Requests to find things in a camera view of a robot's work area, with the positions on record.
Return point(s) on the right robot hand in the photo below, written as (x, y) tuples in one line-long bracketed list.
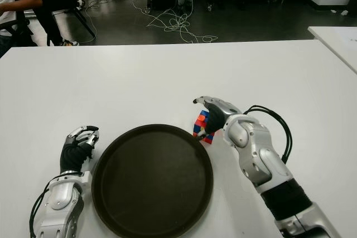
[(217, 118)]

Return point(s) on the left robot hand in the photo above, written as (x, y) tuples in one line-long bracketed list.
[(72, 155)]

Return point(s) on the multicoloured Rubik's cube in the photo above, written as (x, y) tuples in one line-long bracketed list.
[(198, 122)]

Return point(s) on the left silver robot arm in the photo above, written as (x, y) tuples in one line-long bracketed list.
[(60, 193)]

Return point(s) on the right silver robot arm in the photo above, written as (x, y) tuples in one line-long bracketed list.
[(251, 143)]

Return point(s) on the dark brown round plate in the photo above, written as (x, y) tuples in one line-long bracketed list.
[(153, 182)]

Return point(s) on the black office chair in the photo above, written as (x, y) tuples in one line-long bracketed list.
[(22, 29)]

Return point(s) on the person in black trousers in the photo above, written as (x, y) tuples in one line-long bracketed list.
[(48, 20)]

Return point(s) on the white side table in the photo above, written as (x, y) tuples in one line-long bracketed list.
[(337, 40)]

